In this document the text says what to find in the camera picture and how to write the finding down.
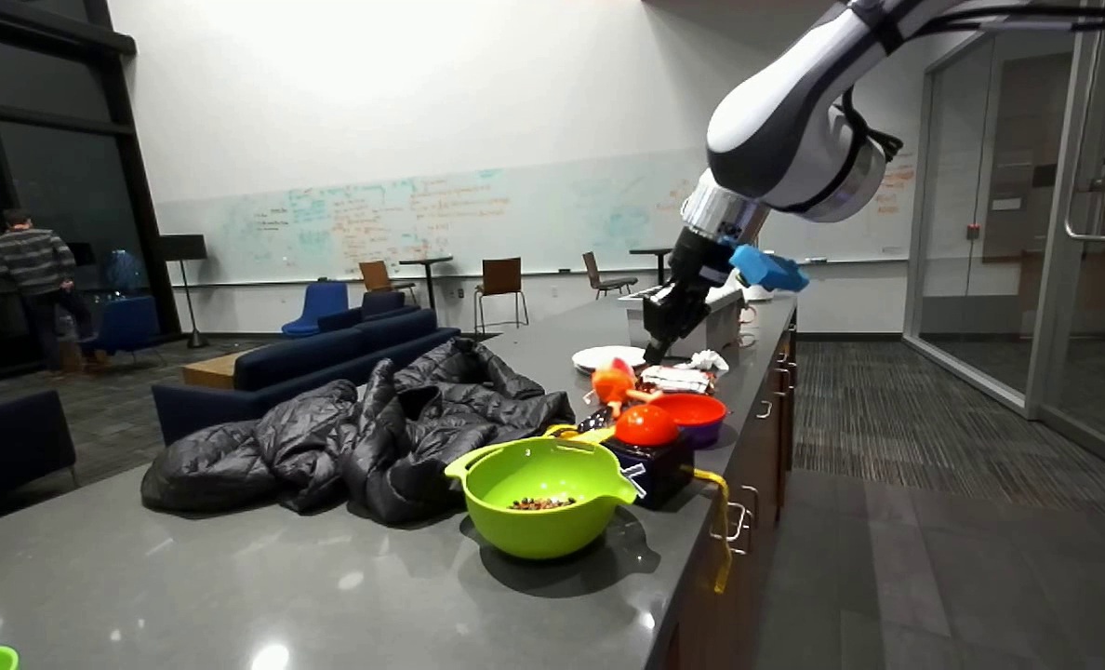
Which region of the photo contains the white round plate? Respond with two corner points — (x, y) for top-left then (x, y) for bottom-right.
(571, 341), (651, 377)

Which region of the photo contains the wooden counter cabinet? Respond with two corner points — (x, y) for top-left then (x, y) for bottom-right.
(646, 309), (802, 670)

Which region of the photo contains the wrapped sandwich packet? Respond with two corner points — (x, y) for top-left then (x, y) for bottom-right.
(635, 360), (713, 397)

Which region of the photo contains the low wooden coffee table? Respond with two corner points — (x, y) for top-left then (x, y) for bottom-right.
(179, 345), (268, 391)

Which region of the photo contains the brown wooden chair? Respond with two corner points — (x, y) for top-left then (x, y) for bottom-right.
(358, 256), (402, 302)
(577, 248), (639, 307)
(469, 252), (531, 336)

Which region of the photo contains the black music stand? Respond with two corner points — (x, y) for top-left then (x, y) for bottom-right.
(156, 231), (213, 355)

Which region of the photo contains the orange toy figure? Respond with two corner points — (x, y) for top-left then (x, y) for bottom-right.
(588, 355), (645, 412)

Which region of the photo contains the tall black round table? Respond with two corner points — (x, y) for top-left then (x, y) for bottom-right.
(399, 252), (459, 326)
(624, 241), (680, 292)

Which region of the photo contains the black button box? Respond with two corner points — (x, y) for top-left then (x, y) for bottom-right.
(608, 438), (700, 515)

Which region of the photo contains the black puffer jacket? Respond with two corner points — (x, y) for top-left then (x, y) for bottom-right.
(138, 336), (577, 527)

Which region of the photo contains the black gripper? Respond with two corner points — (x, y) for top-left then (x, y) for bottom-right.
(639, 222), (739, 367)

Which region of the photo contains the white crumpled wrapper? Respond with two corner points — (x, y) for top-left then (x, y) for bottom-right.
(690, 345), (735, 381)

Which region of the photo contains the silver drawer handle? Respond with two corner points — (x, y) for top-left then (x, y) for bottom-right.
(718, 479), (763, 550)

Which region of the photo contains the green plastic bowl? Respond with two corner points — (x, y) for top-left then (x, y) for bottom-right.
(442, 432), (645, 567)

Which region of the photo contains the grey metal box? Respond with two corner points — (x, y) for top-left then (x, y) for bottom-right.
(630, 285), (757, 356)

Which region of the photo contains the glass door with metal frame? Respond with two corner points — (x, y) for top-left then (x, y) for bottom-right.
(905, 17), (1105, 484)

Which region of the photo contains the yellow cable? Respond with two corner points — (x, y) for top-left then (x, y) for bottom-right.
(538, 419), (743, 601)

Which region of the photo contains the red and purple bowl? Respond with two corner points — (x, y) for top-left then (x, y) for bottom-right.
(646, 391), (734, 452)

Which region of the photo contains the dark blue sofa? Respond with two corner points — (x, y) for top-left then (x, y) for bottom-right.
(0, 387), (83, 527)
(149, 307), (461, 446)

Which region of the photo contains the wall whiteboard with writing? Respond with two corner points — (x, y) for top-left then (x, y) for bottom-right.
(156, 145), (923, 284)

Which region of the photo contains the blue armchair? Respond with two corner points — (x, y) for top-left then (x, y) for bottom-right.
(280, 281), (354, 341)
(84, 241), (169, 356)

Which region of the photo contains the person in striped sweater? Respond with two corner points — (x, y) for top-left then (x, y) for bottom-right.
(0, 209), (97, 377)

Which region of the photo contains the red toy tomato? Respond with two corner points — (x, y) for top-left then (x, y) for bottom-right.
(611, 401), (683, 453)

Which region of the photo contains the dark glass window wall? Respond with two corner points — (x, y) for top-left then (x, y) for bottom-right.
(0, 0), (185, 377)

